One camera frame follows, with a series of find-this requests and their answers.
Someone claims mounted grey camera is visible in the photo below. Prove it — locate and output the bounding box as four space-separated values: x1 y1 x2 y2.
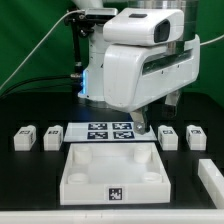
85 8 118 20

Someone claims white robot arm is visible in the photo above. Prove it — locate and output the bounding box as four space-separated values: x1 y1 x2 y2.
72 0 200 134

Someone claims white marker sheet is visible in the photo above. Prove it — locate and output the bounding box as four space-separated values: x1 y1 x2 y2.
64 122 157 143

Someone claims white square tabletop part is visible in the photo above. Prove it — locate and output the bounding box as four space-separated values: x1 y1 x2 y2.
60 143 171 205

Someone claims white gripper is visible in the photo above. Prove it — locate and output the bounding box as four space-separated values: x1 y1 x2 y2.
103 36 200 135

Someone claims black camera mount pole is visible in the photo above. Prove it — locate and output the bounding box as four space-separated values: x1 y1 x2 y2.
64 13 94 85

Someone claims white camera cable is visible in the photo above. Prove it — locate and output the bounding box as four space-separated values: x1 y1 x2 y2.
0 9 86 92

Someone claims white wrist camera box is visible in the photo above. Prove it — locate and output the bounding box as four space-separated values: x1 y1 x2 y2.
103 8 184 46

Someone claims black cable bundle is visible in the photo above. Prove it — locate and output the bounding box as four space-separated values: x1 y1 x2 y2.
0 74 83 98

